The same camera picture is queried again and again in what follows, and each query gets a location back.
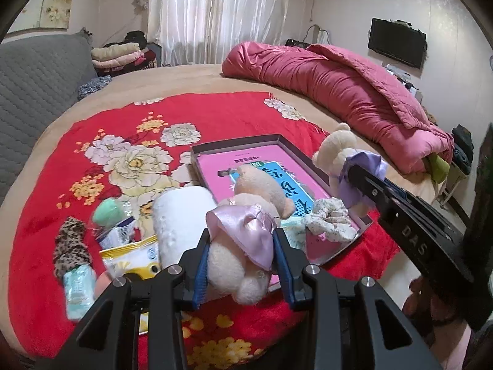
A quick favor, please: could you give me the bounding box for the pink rolled duvet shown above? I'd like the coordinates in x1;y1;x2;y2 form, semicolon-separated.
222;42;454;174

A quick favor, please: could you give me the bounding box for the floral wall painting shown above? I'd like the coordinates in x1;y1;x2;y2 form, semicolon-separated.
7;0;73;34

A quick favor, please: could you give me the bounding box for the pink and blue book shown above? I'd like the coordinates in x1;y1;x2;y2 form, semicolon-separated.
198;144;361;287

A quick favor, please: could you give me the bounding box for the green makeup sponge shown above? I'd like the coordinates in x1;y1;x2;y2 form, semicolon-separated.
92;197;132;228

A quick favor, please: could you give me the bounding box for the white floral scrunchie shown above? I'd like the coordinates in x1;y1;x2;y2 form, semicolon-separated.
303;197;358;242

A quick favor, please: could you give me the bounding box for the green cloth under duvet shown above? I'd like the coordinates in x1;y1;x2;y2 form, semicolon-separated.
423;153;450;184

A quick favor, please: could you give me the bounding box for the pink makeup sponge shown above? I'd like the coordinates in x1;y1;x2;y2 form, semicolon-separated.
94;271;112;298

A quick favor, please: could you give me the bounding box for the stack of folded clothes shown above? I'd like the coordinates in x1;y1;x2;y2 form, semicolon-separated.
91;30;158;77

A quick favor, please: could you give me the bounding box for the blue white wipes packet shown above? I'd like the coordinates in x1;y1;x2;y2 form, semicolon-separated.
95;216;135;250

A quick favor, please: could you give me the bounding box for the plush bear purple dress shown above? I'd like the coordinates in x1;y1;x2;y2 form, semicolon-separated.
312;123;389;217

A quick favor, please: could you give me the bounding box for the white paper towel roll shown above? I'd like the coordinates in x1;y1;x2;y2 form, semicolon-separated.
152;186;216;269

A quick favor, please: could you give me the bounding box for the blue patterned cloth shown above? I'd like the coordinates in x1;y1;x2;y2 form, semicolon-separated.
78;75;112;101

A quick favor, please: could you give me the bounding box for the person's hand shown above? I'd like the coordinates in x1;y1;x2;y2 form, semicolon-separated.
402;276;462;332

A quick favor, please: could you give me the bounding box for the plush bear pink dress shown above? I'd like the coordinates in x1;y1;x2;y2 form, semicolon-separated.
206;165;295;306

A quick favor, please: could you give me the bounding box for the grey quilted headboard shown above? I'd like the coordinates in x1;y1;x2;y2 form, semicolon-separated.
0;28;96;199

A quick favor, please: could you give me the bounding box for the leopard print scrunchie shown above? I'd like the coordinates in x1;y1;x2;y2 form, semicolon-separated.
53;216;92;282

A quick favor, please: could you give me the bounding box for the yellow wet wipes pack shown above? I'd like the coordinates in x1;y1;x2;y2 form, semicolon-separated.
98;234;161;336

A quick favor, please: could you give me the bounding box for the white sheer curtain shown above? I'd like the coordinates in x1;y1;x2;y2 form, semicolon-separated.
147;0;289;66

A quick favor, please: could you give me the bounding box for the black wall television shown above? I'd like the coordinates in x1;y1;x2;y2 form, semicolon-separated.
368;18;427;69

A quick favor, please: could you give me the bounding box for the green tissue pack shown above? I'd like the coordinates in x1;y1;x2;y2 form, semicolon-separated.
63;265;96;322
281;216;307;253

